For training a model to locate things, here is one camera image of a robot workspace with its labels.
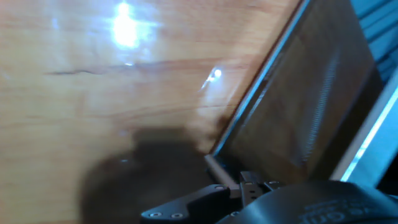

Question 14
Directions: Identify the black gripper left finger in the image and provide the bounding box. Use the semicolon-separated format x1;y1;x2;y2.
139;184;243;224

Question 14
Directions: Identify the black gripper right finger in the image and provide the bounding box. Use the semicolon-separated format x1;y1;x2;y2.
238;170;282;207

